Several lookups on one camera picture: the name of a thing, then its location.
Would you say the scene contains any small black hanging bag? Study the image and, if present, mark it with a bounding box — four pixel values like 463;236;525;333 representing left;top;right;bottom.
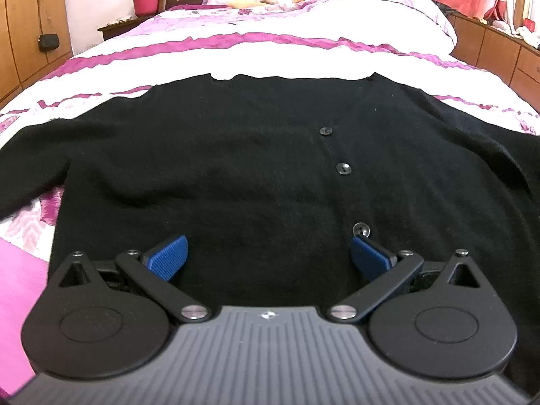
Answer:
37;34;60;52

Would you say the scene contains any dark wooden nightstand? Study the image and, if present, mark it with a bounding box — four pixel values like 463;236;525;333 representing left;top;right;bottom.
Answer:
98;16;152;41

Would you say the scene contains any pink floral bed quilt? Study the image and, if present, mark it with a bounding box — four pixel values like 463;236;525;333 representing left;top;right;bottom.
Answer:
0;0;540;393

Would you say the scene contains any black knit cardigan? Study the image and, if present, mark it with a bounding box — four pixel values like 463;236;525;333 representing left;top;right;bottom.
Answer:
1;75;539;393

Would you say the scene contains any wooden side cabinet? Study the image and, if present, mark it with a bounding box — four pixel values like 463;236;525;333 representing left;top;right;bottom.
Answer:
447;13;540;112

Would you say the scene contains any wooden wardrobe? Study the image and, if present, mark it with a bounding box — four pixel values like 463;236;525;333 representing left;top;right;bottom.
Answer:
1;0;73;105

